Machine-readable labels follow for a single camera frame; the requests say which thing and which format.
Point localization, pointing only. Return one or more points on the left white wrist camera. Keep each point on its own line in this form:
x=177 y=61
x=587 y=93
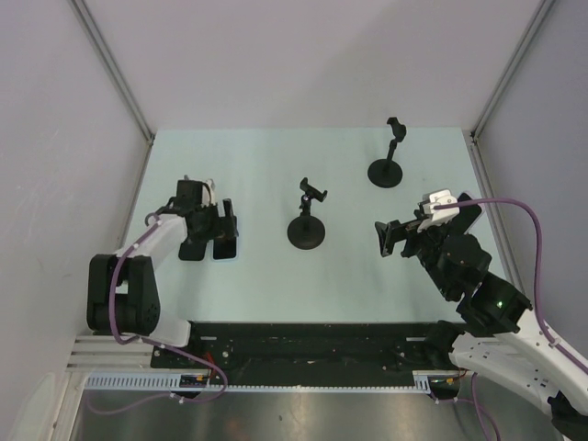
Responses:
x=197 y=193

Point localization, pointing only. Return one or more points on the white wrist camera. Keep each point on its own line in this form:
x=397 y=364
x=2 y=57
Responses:
x=437 y=208
x=197 y=193

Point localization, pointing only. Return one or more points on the grey slotted cable duct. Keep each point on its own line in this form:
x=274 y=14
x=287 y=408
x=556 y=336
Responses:
x=191 y=382

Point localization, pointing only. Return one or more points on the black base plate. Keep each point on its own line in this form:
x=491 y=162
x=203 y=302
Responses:
x=325 y=352

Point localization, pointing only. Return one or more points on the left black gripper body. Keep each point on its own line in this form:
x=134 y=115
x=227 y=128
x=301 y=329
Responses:
x=209 y=223

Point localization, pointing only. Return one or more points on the black smartphone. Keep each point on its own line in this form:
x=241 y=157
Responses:
x=192 y=251

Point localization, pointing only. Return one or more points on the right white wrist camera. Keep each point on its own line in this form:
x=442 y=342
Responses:
x=437 y=208

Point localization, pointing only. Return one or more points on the aluminium frame post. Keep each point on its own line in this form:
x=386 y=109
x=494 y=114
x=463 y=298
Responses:
x=111 y=66
x=522 y=48

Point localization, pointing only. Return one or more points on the left aluminium frame post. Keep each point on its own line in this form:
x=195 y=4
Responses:
x=111 y=66

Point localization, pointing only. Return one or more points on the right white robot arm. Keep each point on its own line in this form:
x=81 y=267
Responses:
x=553 y=374

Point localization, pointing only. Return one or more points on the black-screen blue-edged phone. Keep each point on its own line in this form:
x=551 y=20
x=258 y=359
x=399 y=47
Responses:
x=466 y=218

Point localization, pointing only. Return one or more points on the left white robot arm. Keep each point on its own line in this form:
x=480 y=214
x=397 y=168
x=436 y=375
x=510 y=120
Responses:
x=122 y=295

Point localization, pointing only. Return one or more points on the right aluminium frame post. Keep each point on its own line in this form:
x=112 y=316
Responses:
x=522 y=48

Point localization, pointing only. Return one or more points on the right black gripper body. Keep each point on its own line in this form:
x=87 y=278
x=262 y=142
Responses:
x=424 y=243

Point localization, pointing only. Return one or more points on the black phone stand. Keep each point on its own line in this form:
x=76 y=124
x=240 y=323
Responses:
x=307 y=232
x=386 y=173

